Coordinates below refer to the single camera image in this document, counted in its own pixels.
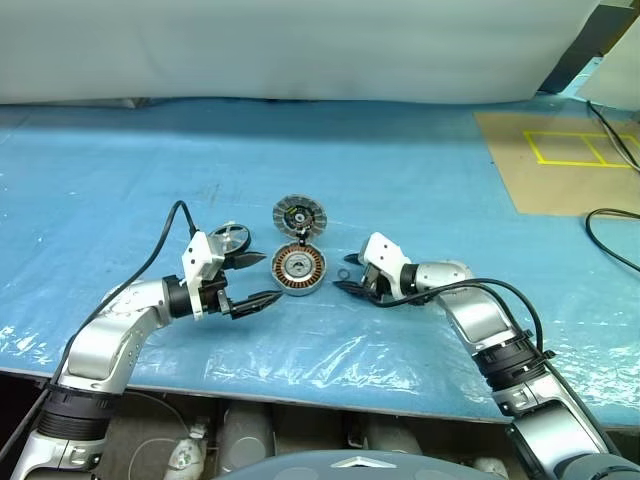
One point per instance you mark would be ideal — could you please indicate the grey rounded cylinder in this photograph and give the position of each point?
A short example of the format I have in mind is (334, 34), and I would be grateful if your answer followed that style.
(392, 437)
(247, 435)

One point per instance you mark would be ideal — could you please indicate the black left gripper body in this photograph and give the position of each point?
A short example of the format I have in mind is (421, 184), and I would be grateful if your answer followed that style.
(215, 297)

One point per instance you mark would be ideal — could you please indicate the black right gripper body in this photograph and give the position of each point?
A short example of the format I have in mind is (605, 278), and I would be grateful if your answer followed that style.
(377, 287)

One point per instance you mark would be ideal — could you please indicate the grey robot torso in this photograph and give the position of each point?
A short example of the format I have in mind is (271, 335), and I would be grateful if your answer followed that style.
(350, 465)

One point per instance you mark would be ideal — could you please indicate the blue plastic table cover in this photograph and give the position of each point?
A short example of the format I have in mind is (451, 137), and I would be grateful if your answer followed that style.
(320, 165)

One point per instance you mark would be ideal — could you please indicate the dark panel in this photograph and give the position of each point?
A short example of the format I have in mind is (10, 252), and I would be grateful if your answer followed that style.
(575, 55)

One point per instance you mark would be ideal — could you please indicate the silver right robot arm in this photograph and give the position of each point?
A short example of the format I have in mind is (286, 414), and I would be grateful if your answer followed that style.
(480, 310)

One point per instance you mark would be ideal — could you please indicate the small white pouch device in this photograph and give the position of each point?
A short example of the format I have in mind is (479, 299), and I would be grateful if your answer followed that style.
(186, 452)

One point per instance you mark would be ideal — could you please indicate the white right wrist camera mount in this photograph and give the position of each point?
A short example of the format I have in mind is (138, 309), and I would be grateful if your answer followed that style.
(385, 255)

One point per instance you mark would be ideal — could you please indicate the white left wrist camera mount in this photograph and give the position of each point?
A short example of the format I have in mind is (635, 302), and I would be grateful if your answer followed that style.
(200, 255)

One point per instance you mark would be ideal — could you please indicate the white foam backdrop board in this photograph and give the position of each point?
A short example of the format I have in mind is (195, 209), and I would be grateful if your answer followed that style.
(300, 45)

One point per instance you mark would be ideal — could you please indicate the round hinged motor lid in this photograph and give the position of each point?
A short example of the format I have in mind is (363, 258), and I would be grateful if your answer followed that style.
(299, 216)

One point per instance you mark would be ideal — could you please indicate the brown cardboard sheet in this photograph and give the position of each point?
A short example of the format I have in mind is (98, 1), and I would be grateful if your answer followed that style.
(550, 190)

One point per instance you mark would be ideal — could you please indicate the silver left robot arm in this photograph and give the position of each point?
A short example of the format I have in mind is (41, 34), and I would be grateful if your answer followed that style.
(107, 335)

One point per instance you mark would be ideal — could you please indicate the small white board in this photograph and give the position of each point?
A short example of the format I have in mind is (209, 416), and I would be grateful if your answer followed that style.
(612, 80)

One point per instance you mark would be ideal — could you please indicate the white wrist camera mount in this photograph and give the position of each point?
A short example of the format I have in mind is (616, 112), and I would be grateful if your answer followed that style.
(200, 255)
(385, 255)

